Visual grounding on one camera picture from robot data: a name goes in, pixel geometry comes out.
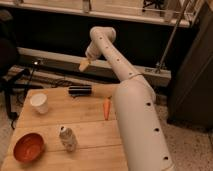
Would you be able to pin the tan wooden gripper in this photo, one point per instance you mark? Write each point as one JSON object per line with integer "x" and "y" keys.
{"x": 84, "y": 64}

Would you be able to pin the black whiteboard eraser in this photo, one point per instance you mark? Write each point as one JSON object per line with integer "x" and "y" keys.
{"x": 79, "y": 90}

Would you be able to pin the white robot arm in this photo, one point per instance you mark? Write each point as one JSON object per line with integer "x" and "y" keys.
{"x": 134, "y": 100}

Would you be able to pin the white ceramic cup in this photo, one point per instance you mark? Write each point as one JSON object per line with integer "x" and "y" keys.
{"x": 39, "y": 102}

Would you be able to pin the orange carrot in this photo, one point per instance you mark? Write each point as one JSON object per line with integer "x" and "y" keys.
{"x": 106, "y": 108}

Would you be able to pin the black office chair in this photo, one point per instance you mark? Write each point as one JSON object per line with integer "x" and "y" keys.
{"x": 10, "y": 56}

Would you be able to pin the clear plastic bottle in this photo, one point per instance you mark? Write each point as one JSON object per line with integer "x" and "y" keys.
{"x": 68, "y": 138}

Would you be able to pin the metal tripod pole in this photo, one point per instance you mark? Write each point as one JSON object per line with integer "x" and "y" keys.
{"x": 159, "y": 40}

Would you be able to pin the red-orange bowl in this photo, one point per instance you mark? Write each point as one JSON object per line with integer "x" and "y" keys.
{"x": 29, "y": 148}

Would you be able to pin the dark cabinet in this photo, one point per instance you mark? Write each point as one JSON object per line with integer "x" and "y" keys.
{"x": 191, "y": 96}

